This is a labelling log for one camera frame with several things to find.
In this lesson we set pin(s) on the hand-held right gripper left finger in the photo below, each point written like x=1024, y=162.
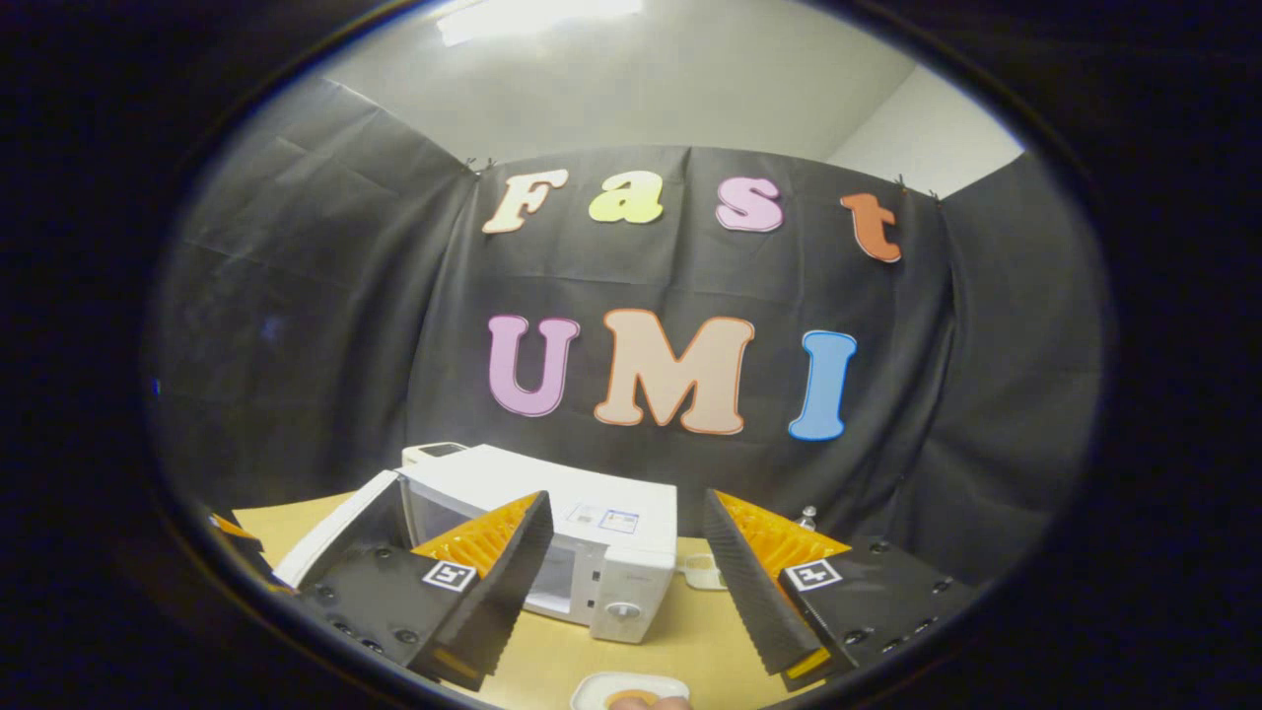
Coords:
x=508, y=592

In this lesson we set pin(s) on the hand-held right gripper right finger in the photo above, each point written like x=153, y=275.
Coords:
x=754, y=597

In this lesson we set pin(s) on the small white box device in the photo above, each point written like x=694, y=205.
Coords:
x=434, y=454

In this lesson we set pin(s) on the white microwave oven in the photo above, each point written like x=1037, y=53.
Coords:
x=592, y=493

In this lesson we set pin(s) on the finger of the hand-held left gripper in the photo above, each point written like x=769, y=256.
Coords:
x=235, y=528

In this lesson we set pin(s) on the ceiling light panel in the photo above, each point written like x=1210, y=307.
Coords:
x=542, y=20

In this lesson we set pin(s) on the small cloth clip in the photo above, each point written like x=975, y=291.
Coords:
x=902, y=182
x=483, y=166

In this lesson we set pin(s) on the white oval plate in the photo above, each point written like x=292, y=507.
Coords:
x=592, y=690

